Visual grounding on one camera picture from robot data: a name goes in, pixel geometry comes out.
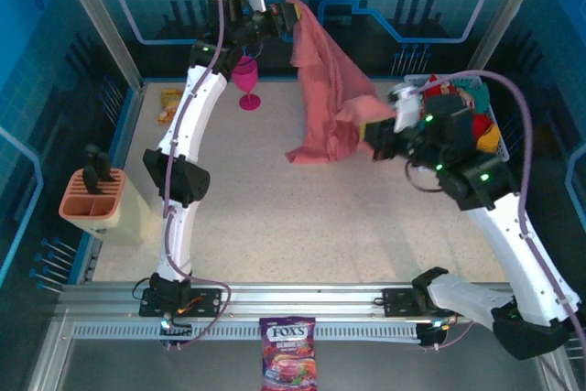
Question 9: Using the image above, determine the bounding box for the pink t-shirt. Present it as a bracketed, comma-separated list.
[284, 0, 397, 166]

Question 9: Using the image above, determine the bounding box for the yellow cloth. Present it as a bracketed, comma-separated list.
[475, 125, 503, 153]

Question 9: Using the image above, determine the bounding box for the aluminium frame post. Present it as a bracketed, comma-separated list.
[466, 0, 553, 72]
[49, 0, 147, 92]

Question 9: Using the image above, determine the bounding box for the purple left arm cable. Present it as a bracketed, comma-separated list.
[159, 0, 244, 353]

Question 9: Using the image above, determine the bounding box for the purple Fox's candy bag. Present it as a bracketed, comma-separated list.
[258, 315, 318, 391]

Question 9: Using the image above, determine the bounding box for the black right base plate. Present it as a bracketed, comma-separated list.
[382, 288, 459, 319]

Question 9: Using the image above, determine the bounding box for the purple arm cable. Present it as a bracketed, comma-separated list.
[159, 0, 244, 353]
[408, 70, 586, 356]

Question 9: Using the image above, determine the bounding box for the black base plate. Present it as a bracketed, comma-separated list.
[139, 287, 222, 319]
[382, 288, 459, 319]

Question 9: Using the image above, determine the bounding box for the black knife handle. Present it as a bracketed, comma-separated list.
[81, 165, 104, 195]
[83, 144, 116, 182]

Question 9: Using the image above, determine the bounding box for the red cloth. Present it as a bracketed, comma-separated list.
[472, 113, 499, 136]

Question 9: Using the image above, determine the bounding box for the yellow snack packet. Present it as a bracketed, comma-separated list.
[156, 89, 180, 126]

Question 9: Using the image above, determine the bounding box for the slotted grey cable duct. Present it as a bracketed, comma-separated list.
[71, 320, 423, 342]

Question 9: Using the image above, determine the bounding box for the cream terracotta knife block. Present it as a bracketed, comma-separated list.
[58, 166, 153, 246]

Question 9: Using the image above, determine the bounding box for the magenta plastic goblet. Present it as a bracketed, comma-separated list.
[231, 55, 263, 112]

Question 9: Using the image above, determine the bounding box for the white plastic basket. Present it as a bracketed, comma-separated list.
[404, 73, 511, 164]

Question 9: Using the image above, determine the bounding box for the teal cloth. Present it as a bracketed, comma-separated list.
[456, 82, 492, 112]

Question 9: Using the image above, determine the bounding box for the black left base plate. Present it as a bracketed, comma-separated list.
[139, 287, 222, 319]

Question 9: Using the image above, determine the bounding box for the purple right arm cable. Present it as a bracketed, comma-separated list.
[408, 70, 586, 356]

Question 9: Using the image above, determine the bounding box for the aluminium mounting rail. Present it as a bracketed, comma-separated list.
[57, 281, 550, 320]

